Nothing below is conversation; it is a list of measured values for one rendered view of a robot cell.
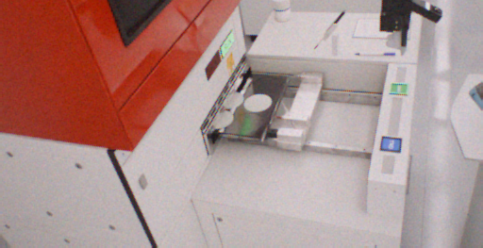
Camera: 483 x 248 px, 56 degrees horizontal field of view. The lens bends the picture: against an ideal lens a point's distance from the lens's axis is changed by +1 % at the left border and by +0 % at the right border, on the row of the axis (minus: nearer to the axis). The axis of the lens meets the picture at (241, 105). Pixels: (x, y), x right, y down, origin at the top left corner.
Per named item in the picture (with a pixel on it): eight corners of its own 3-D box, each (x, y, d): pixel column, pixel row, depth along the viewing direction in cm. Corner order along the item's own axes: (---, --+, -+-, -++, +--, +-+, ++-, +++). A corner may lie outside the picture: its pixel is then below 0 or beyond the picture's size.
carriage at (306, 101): (277, 148, 149) (276, 141, 147) (303, 83, 175) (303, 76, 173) (301, 151, 146) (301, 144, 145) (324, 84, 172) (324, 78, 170)
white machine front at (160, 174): (154, 251, 129) (106, 151, 105) (246, 82, 187) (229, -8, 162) (163, 253, 128) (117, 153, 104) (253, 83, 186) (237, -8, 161)
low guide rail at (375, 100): (252, 94, 180) (250, 88, 178) (253, 91, 181) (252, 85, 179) (383, 106, 162) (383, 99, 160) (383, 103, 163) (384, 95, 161)
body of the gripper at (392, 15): (382, 21, 137) (383, -17, 130) (412, 22, 134) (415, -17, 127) (378, 34, 132) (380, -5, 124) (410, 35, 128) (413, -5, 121)
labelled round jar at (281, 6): (273, 22, 193) (270, 1, 188) (276, 13, 198) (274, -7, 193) (289, 22, 191) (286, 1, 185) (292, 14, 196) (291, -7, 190)
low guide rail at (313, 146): (227, 140, 161) (226, 134, 159) (229, 137, 162) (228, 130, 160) (374, 159, 143) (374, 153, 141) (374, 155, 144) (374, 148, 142)
